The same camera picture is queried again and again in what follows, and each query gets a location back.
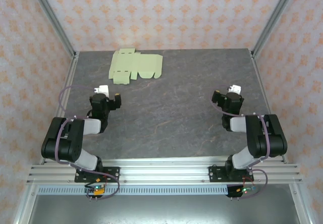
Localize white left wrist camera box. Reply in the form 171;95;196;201
92;84;111;96

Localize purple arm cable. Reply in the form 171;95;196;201
54;84;121;201
210;84;271;199

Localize grey metal panel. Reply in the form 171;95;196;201
27;195;303;224

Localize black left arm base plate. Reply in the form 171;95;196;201
74;166;121;183

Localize slotted grey cable duct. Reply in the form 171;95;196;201
37;186;229;196

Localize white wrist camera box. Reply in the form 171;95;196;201
227;84;242;95
92;84;111;96

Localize aluminium frame post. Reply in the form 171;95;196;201
27;0;76;58
252;0;301;58

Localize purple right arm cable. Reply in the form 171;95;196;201
210;84;271;199

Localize small circuit board green light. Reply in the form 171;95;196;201
85;183;106;197
237;185;257;195

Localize pale green paper box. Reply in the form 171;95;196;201
107;48;164;85

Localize aluminium table side rail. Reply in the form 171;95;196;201
39;51;80;165
249;49;288;164

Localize wide aluminium mounting rail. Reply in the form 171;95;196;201
27;158;303;184

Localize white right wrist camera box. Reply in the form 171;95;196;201
227;84;242;95

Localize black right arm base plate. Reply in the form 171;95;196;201
208;165;254;183

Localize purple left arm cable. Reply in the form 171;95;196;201
54;84;121;201

